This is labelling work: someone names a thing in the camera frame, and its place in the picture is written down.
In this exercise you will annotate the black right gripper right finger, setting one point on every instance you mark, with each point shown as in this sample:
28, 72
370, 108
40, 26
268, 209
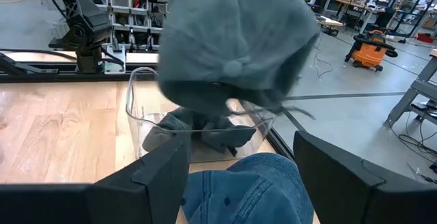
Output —
368, 200

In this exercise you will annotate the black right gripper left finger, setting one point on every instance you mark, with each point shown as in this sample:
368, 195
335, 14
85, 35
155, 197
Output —
102, 203

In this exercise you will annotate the blue denim hat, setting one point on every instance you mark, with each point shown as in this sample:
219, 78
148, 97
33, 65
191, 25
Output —
246, 193

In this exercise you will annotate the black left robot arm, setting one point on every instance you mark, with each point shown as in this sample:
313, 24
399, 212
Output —
85, 19

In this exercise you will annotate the clear plastic container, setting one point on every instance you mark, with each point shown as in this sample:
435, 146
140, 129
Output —
136, 138

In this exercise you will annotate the grey leg wooden workbench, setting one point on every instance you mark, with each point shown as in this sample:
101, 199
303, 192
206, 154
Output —
416, 87

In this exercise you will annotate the orange shop vacuum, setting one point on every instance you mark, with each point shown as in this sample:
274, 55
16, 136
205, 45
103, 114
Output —
370, 53

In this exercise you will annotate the red box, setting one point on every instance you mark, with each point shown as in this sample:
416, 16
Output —
425, 38

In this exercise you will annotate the long wooden top workbench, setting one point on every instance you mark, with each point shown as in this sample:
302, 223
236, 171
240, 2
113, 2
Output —
329, 22

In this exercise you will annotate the small wooden top workbench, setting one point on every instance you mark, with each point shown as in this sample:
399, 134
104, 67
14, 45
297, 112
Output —
355, 3

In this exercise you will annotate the parts bin rack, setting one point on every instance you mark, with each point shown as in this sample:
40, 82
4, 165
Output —
136, 5

